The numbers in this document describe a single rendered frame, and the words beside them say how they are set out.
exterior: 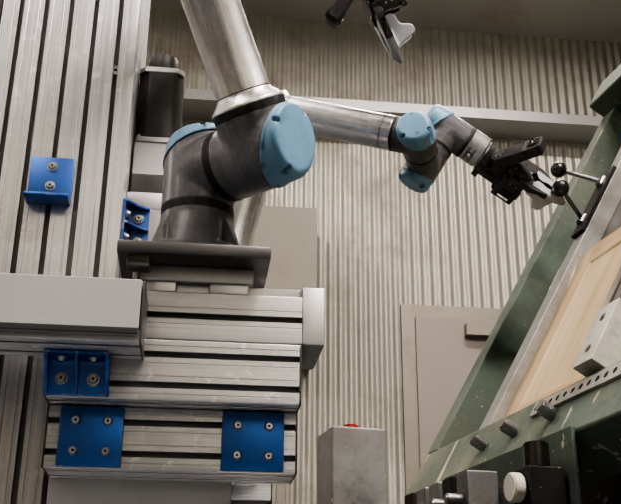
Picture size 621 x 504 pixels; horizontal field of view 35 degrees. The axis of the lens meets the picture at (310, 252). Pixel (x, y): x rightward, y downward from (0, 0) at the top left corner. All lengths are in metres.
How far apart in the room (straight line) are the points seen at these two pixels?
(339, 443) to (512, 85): 4.07
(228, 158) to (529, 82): 4.56
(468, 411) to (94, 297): 1.15
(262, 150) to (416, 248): 3.87
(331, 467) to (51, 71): 0.95
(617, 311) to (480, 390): 0.69
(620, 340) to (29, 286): 0.91
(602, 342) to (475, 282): 3.69
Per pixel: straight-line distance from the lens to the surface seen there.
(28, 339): 1.38
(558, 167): 2.40
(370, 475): 2.11
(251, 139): 1.48
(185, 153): 1.58
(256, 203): 2.25
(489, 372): 2.34
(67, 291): 1.36
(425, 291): 5.23
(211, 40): 1.52
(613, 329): 1.67
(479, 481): 1.68
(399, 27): 1.94
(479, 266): 5.36
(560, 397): 1.70
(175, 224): 1.53
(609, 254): 2.11
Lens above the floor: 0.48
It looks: 22 degrees up
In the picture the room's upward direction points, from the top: straight up
